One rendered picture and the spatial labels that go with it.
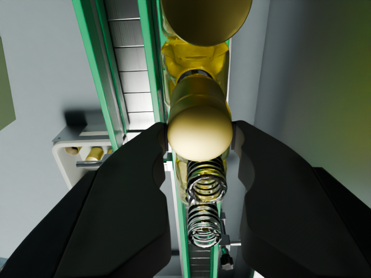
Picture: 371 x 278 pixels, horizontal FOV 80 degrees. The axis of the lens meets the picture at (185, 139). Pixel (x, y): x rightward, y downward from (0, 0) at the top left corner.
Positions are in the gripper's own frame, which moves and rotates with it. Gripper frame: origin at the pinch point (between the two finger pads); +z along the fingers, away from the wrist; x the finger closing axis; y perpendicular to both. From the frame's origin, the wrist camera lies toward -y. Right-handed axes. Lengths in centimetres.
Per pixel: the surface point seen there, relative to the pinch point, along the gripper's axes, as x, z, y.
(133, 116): -11.4, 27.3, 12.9
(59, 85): -31, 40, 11
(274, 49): 15.1, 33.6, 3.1
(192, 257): -1, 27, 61
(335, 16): 12.1, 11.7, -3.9
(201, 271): 2, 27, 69
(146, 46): -5.8, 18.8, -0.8
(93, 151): -26, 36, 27
